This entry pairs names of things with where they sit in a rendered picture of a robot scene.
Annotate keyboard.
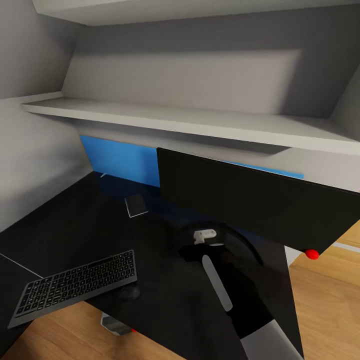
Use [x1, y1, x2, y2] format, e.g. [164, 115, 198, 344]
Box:
[7, 250, 138, 329]

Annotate mouse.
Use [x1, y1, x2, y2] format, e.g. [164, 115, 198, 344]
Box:
[119, 284, 141, 301]

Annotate monitor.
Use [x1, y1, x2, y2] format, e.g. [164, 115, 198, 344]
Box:
[156, 147, 360, 267]

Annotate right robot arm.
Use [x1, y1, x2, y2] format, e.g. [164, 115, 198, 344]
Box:
[178, 229, 304, 360]

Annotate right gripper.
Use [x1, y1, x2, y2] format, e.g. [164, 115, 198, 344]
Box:
[178, 243, 205, 262]

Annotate notebook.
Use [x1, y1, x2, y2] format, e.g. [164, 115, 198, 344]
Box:
[124, 193, 148, 218]

